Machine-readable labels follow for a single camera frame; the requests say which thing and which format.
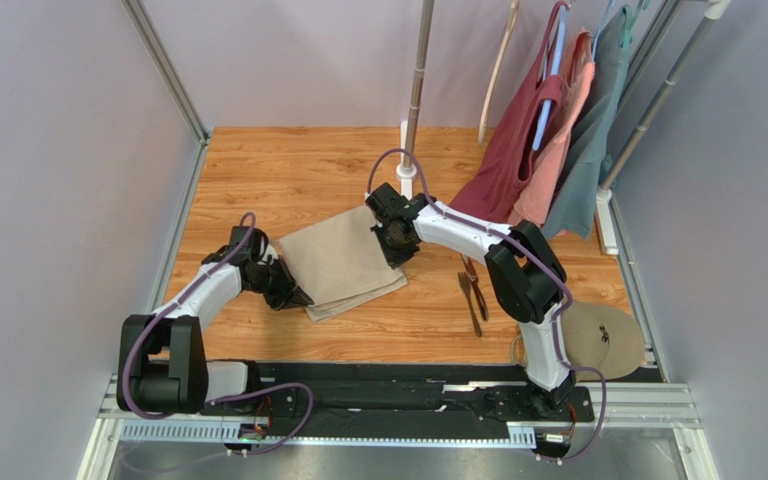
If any beige baseball cap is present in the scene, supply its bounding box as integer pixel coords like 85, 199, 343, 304
511, 300, 647, 382

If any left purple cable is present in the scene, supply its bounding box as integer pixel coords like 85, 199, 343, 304
120, 211, 315, 457

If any left aluminium corner post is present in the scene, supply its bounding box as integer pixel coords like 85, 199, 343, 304
121, 0, 210, 146

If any purple cable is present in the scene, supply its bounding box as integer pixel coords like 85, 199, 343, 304
366, 148, 608, 465
120, 211, 315, 457

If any right aluminium corner post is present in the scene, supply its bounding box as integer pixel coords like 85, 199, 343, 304
595, 1, 681, 140

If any rack pole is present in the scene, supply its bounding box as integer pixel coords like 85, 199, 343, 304
598, 0, 732, 193
402, 0, 435, 153

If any right white rack foot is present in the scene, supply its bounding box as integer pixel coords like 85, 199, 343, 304
595, 189, 620, 256

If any maroon tank top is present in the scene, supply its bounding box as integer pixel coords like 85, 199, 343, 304
450, 15, 563, 223

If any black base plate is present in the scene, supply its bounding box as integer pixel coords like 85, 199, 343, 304
137, 361, 665, 442

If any aluminium corner post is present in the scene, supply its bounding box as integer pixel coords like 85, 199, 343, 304
595, 1, 681, 140
121, 0, 210, 146

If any right rack pole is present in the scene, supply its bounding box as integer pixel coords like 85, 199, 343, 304
598, 0, 732, 193

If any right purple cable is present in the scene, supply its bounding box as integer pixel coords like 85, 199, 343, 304
366, 148, 608, 465

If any pink shirt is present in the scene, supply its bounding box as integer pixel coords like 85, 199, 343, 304
507, 30, 596, 226

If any teal shirt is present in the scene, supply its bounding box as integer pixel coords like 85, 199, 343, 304
541, 5, 636, 240

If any beige cloth napkin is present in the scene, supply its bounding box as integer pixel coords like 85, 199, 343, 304
278, 205, 408, 323

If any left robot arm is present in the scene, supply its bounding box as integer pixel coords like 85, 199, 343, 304
116, 226, 313, 419

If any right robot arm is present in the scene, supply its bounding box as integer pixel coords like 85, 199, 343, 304
365, 183, 575, 411

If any aluminium frame rail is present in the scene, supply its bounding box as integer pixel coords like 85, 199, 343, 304
77, 381, 720, 479

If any beige wooden hanger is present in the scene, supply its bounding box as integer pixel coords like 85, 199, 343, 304
477, 0, 521, 146

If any blue hanger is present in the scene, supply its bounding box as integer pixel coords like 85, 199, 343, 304
531, 1, 570, 151

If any left rack pole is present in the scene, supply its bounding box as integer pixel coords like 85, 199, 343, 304
402, 0, 435, 153

